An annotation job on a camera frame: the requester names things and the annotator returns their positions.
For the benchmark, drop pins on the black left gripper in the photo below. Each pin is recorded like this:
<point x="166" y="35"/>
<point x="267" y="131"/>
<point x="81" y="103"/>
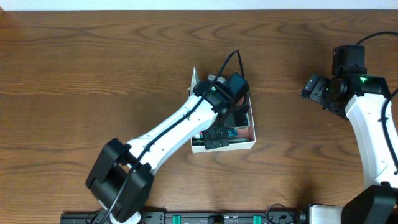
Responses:
<point x="216" y="137"/>

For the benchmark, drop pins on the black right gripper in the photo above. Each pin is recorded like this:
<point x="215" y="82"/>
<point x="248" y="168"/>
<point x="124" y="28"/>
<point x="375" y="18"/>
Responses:
<point x="318" y="90"/>

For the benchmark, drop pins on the Colgate toothpaste tube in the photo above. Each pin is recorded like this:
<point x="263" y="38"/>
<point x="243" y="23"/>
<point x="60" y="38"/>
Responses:
<point x="232" y="133"/>

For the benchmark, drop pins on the green white toothbrush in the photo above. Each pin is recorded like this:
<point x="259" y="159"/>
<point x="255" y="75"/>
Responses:
<point x="240" y="140"/>

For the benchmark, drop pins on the white Pantene tube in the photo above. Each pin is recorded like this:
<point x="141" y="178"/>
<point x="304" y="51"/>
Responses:
<point x="195" y="79"/>

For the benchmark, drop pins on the purple hand soap pump bottle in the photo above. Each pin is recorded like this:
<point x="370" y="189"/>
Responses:
<point x="212" y="78"/>

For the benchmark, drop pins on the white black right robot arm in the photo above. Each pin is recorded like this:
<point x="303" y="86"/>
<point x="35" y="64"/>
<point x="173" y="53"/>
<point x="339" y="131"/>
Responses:
<point x="365" y="101"/>

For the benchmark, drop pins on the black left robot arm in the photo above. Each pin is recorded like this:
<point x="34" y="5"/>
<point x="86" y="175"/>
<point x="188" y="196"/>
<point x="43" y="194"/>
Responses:
<point x="123" y="173"/>

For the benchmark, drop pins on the white box pink interior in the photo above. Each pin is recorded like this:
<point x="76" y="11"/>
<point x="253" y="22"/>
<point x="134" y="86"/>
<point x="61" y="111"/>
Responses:
<point x="231" y="147"/>

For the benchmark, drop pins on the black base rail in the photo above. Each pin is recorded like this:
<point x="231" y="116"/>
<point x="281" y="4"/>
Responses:
<point x="274" y="215"/>

